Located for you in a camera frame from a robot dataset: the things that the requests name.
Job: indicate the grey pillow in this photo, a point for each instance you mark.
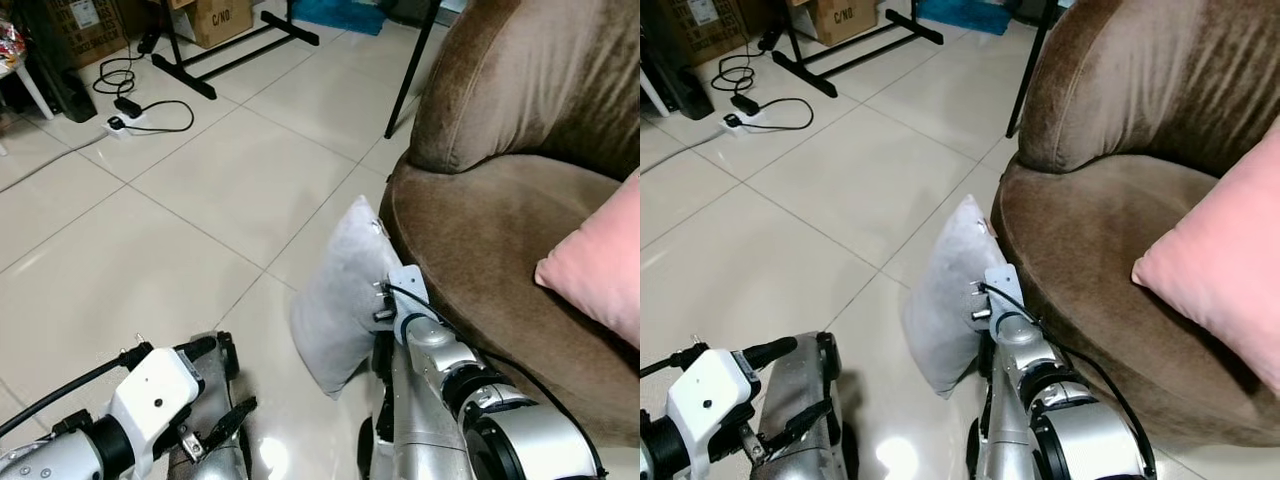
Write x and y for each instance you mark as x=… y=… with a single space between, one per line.
x=340 y=300
x=945 y=300

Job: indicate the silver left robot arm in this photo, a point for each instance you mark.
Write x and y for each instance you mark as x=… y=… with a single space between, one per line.
x=60 y=455
x=662 y=452

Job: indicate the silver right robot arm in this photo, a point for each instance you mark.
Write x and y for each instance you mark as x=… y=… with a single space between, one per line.
x=1016 y=342
x=432 y=347

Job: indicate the brown velvet sofa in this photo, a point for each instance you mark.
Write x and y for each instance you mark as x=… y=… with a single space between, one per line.
x=500 y=230
x=1090 y=240

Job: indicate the pink pillow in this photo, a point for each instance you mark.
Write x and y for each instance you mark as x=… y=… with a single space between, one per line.
x=1220 y=250
x=600 y=265

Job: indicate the black metal floor rack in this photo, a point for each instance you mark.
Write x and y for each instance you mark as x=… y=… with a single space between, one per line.
x=205 y=72
x=830 y=72

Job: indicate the blue floor mat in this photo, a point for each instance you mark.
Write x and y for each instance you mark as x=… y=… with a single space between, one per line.
x=335 y=14
x=960 y=14

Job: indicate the silver left robot leg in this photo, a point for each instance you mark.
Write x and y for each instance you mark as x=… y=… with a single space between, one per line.
x=800 y=375
x=207 y=388

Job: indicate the silver robot leg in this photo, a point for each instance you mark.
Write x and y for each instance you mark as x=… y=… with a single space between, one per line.
x=1005 y=440
x=207 y=388
x=420 y=440
x=800 y=375

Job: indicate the silver right robot leg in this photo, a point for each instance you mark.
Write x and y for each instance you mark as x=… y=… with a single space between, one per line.
x=1005 y=440
x=420 y=440

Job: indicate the white power strip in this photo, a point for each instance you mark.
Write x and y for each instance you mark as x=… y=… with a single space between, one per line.
x=128 y=121
x=745 y=119

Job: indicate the black slanted stand pole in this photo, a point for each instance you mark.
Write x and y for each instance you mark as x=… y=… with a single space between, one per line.
x=410 y=75
x=1030 y=75

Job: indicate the white furniture leg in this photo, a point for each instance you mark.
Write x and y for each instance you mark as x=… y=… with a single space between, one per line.
x=30 y=88
x=655 y=92

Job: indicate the black upright case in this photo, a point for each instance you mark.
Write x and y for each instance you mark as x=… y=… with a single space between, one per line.
x=60 y=70
x=680 y=80

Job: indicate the cardboard box with black print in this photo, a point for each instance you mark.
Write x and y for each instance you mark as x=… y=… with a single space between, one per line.
x=215 y=22
x=840 y=20

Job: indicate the cardboard box with label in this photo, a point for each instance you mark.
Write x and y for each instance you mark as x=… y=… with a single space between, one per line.
x=705 y=30
x=90 y=30

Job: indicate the colourful snack bag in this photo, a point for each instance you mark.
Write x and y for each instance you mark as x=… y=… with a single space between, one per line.
x=9 y=48

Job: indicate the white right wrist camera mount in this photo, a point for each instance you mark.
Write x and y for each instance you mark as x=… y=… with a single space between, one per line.
x=1003 y=283
x=411 y=281

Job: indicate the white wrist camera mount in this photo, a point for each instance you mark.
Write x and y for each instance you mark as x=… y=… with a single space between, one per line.
x=150 y=395
x=705 y=395
x=411 y=281
x=1003 y=283

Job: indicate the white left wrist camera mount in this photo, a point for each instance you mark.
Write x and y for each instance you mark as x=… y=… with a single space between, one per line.
x=705 y=395
x=150 y=395

